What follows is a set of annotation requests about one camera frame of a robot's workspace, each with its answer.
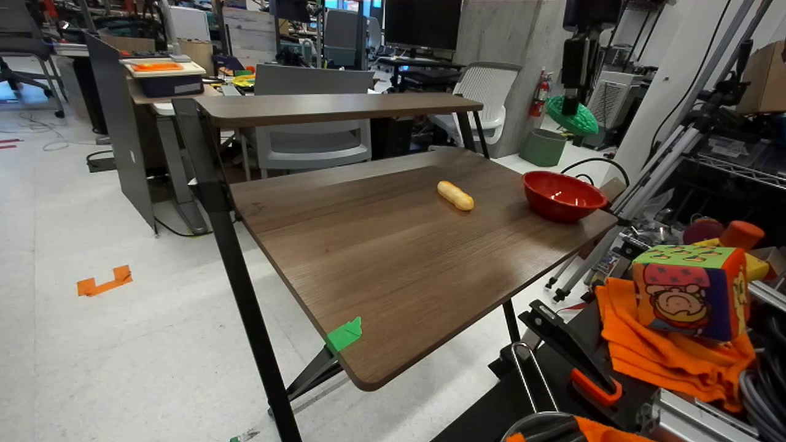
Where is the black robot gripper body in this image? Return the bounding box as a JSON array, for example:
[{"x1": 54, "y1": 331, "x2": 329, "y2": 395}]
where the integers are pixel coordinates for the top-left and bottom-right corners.
[{"x1": 560, "y1": 38, "x2": 592, "y2": 115}]

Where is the green soft object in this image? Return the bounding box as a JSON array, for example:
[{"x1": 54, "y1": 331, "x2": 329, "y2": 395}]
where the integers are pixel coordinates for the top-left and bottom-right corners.
[{"x1": 544, "y1": 97, "x2": 600, "y2": 137}]

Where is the red plastic bowl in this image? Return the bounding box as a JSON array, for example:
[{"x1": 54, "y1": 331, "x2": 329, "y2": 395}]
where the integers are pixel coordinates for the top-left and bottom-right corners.
[{"x1": 523, "y1": 173, "x2": 607, "y2": 224}]

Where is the red fire extinguisher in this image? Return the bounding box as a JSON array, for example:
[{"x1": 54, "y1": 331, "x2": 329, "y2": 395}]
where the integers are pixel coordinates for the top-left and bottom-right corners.
[{"x1": 528, "y1": 72, "x2": 550, "y2": 121}]

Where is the white chair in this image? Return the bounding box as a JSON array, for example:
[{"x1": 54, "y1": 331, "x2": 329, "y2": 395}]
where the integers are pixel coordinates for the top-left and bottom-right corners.
[{"x1": 429, "y1": 65, "x2": 517, "y2": 147}]

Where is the green bucket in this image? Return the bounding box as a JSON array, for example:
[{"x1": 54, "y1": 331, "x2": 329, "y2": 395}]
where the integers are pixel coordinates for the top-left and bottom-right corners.
[{"x1": 517, "y1": 130, "x2": 565, "y2": 167}]

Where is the yellow bread roll toy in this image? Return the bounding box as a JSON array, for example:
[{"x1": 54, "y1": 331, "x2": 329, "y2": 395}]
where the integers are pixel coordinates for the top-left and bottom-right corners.
[{"x1": 436, "y1": 181, "x2": 473, "y2": 211}]

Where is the colourful plush cube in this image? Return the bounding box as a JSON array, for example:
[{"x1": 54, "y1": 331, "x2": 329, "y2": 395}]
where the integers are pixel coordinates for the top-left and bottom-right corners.
[{"x1": 634, "y1": 245, "x2": 748, "y2": 342}]

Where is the black orange clamp tool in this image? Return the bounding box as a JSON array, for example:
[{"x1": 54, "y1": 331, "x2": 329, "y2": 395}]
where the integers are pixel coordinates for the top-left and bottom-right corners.
[{"x1": 517, "y1": 299, "x2": 624, "y2": 410}]

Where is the orange cloth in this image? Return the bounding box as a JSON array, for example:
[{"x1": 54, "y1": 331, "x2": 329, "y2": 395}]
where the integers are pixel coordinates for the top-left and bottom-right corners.
[{"x1": 595, "y1": 278, "x2": 756, "y2": 412}]

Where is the green tape piece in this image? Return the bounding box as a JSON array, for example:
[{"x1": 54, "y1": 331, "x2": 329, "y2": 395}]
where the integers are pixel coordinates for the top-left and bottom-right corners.
[{"x1": 326, "y1": 318, "x2": 363, "y2": 353}]

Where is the box with orange top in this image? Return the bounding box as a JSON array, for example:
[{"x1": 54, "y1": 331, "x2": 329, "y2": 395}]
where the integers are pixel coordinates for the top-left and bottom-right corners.
[{"x1": 122, "y1": 60, "x2": 205, "y2": 99}]

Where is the orange floor tape marker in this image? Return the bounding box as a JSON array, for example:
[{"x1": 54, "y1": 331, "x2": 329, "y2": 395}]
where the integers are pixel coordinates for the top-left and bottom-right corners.
[{"x1": 76, "y1": 265, "x2": 133, "y2": 297}]

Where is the black table leg frame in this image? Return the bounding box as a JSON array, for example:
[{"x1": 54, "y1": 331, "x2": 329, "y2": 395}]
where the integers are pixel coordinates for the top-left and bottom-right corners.
[{"x1": 173, "y1": 99, "x2": 302, "y2": 442}]

